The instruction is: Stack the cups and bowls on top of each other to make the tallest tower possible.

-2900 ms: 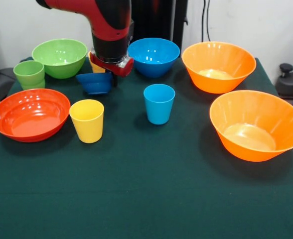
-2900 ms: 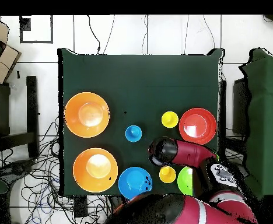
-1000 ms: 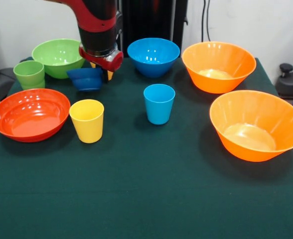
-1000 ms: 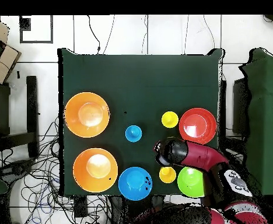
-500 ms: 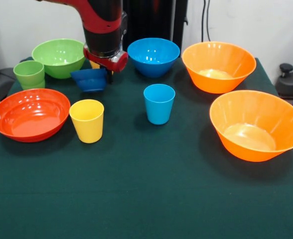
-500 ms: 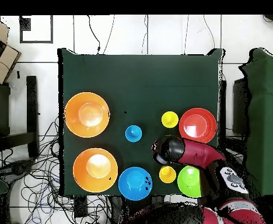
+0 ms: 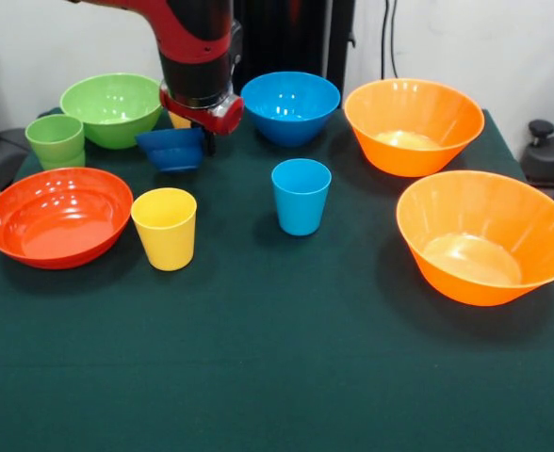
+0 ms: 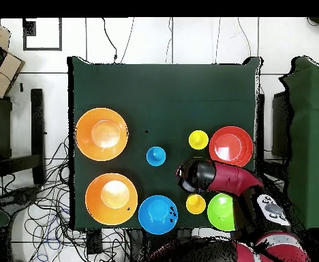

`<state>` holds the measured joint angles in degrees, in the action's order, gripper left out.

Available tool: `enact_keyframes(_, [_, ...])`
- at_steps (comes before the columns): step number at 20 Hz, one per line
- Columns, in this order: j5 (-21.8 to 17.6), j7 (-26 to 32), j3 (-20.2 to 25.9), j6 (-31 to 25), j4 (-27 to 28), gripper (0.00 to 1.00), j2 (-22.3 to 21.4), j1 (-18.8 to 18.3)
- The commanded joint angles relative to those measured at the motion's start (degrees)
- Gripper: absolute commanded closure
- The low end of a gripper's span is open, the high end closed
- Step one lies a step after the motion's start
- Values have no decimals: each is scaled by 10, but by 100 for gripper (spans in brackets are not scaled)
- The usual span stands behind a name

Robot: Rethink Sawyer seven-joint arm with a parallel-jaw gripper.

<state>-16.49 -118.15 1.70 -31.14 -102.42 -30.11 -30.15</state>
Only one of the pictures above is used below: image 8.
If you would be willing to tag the light blue plastic cup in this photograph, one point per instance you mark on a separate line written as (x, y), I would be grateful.
(156, 156)

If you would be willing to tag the orange plastic bowl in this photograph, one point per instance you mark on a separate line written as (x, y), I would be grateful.
(105, 207)
(101, 133)

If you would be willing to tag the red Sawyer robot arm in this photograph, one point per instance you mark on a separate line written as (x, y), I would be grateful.
(230, 180)

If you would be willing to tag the yellow plastic cup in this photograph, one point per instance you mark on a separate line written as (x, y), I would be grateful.
(195, 204)
(198, 139)

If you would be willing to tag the dark green tablecloth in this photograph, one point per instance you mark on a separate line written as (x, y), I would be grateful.
(162, 95)

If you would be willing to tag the light blue plastic bowl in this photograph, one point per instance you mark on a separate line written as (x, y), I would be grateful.
(156, 215)

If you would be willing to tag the red plastic bowl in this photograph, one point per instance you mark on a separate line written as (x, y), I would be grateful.
(230, 142)

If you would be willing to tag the green plastic bowl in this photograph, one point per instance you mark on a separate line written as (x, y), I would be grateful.
(219, 213)

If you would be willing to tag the black power adapter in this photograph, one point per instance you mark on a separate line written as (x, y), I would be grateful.
(94, 241)

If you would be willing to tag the black box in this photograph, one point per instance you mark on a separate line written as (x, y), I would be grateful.
(280, 125)

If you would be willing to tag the black equipment base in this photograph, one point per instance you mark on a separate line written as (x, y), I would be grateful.
(20, 198)

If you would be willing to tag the black stand frame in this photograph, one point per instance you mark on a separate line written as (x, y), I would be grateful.
(37, 122)

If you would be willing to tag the black square floor frame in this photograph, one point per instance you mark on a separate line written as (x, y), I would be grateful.
(24, 35)

